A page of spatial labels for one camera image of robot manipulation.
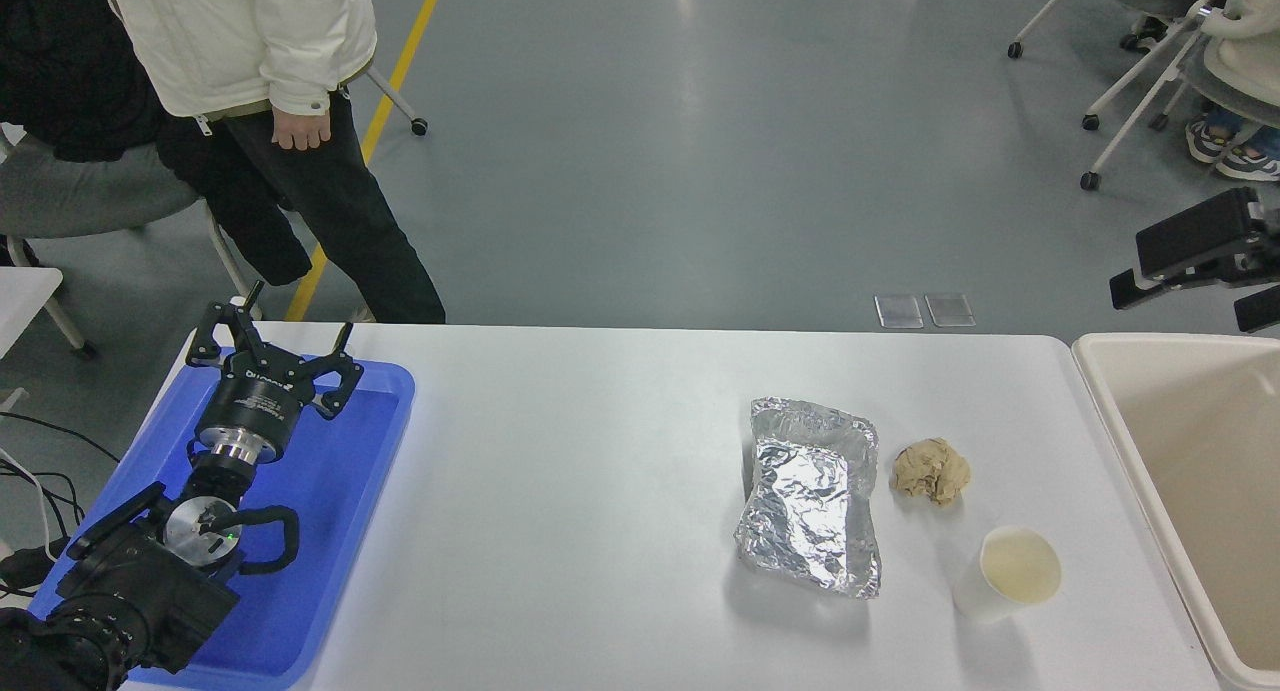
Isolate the grey wheeled office chair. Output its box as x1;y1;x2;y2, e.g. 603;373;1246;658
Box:
363;66;430;138
0;131;263;362

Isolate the black power plug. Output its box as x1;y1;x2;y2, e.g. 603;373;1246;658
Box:
0;539;71;594

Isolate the black padded jacket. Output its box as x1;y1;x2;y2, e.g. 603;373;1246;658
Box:
0;0;313;288

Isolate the small white side table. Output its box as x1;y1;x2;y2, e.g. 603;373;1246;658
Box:
0;267;64;364

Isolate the white paper cup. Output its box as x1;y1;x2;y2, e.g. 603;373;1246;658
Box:
952;526;1063;624

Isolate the large pale bin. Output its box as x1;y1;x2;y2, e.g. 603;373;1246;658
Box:
1072;333;1280;691

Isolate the crumpled silver foil tray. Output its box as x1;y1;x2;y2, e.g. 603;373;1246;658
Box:
733;397;883;600

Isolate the blue plastic tray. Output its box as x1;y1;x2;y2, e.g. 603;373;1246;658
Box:
28;356;416;690

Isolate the person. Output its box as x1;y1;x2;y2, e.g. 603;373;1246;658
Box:
100;0;447;325
1185;0;1280;183

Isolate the white cable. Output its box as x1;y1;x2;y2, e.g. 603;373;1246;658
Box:
0;446;63;564

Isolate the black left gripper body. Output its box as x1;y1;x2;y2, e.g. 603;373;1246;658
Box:
197;351;315;444

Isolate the person's hand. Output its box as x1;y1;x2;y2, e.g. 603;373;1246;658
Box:
271;105;334;153

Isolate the crumpled tan paper ball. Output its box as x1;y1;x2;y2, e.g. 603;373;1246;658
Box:
889;437;972;507

